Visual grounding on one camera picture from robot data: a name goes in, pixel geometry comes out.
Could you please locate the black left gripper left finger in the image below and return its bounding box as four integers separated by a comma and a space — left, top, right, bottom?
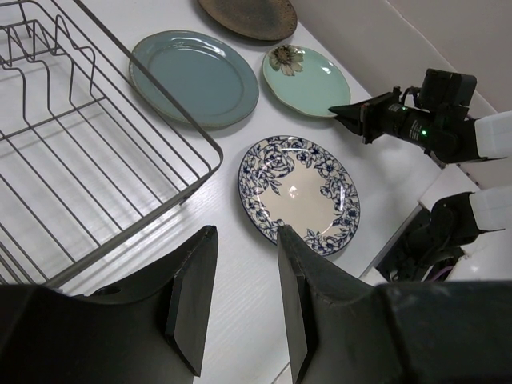
47, 226, 218, 377

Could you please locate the mint green flower plate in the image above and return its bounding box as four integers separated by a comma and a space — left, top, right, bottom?
262, 45, 351, 118

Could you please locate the grey wire dish rack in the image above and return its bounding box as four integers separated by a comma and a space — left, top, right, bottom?
1, 1, 223, 293

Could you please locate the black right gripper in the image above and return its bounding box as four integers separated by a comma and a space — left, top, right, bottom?
329, 92, 460, 150

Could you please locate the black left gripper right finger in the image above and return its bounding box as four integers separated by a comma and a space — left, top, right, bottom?
278, 226, 384, 383

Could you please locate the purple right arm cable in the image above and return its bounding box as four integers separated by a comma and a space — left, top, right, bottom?
427, 263, 459, 283

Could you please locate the blue floral white plate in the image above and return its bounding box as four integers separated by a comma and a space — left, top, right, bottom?
237, 135, 361, 257

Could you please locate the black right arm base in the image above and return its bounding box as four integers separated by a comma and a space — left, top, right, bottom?
377, 186, 511, 282

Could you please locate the grey-blue round plate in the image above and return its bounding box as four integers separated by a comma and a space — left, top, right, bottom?
132, 30, 259, 127

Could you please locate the brown speckled plate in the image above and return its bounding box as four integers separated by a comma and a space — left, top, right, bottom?
198, 0, 298, 42

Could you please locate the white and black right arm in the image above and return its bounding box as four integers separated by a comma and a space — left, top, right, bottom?
329, 69, 511, 164

